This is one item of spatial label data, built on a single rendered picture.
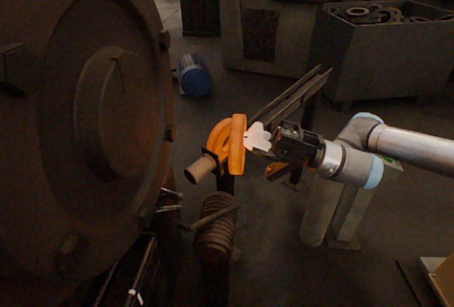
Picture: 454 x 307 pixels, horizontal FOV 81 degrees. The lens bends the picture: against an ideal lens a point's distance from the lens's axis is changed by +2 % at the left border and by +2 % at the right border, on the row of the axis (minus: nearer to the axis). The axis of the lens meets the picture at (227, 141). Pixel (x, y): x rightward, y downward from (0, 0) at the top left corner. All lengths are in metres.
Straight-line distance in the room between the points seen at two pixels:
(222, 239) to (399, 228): 1.15
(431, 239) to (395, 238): 0.18
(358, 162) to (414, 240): 1.09
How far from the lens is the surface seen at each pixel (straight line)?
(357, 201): 1.33
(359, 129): 0.87
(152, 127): 0.30
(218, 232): 0.86
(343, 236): 1.54
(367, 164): 0.73
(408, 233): 1.78
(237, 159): 0.62
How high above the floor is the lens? 1.25
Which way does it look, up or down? 38 degrees down
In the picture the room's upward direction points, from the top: straight up
